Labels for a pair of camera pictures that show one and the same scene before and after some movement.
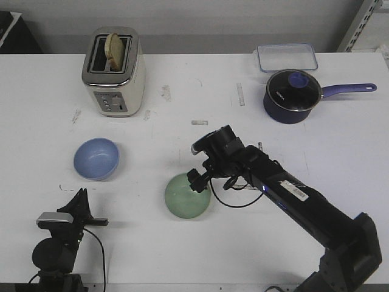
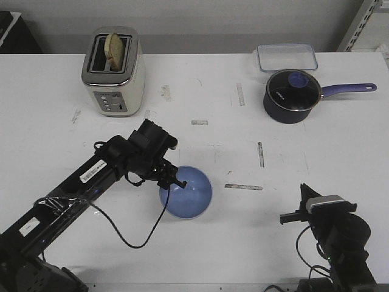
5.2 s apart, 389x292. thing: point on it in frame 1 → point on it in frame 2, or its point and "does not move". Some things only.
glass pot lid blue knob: x=294 y=90 does not move
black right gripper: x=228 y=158 → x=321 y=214
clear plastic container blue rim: x=287 y=56 does not move
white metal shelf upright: x=366 y=11 does not move
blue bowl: x=96 y=159 → x=192 y=201
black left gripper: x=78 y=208 → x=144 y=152
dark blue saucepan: x=290 y=95 does not move
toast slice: x=114 y=50 does not move
